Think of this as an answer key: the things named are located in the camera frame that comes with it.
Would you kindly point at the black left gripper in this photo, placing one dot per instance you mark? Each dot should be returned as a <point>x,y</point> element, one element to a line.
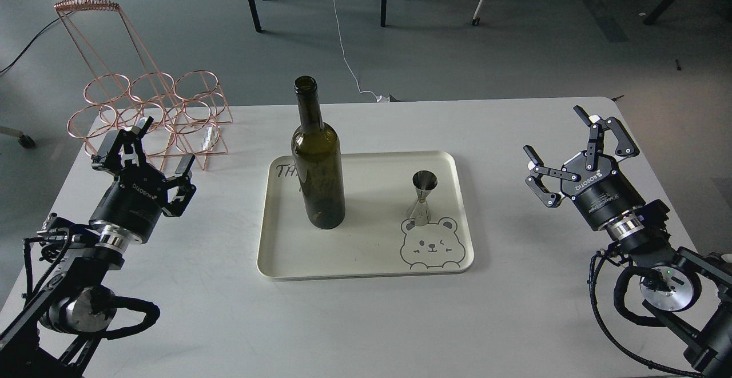
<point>138,194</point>

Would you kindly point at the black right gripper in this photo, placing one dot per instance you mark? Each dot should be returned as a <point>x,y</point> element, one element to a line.
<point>597,189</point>

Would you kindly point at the steel double jigger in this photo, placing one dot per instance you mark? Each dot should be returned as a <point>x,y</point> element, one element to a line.
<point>424,181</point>

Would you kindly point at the dark green wine bottle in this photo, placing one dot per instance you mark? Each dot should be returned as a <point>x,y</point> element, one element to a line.
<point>315,147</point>

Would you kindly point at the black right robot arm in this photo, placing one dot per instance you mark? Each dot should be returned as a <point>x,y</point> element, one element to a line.
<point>657,281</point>

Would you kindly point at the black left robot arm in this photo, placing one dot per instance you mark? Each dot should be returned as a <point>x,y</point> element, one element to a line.
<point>67,310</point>

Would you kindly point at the caster wheel at left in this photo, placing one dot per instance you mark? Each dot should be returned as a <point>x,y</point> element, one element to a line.
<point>23,139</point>

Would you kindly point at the cream bear serving tray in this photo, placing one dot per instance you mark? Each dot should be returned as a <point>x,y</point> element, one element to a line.
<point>375,238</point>

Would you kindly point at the copper wire wine rack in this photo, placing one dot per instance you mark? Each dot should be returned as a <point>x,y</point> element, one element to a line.
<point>188,111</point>

